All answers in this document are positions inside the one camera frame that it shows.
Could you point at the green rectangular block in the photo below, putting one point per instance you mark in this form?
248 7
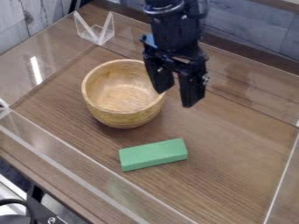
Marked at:
152 154

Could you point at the clear acrylic corner bracket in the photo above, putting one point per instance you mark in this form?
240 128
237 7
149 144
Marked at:
93 33

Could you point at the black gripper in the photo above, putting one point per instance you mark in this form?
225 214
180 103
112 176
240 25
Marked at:
171 50

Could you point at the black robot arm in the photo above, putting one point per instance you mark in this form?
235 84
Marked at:
171 47

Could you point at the wooden bowl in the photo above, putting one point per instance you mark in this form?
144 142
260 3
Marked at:
119 95

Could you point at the black table leg bracket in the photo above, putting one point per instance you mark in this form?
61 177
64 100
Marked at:
42 215

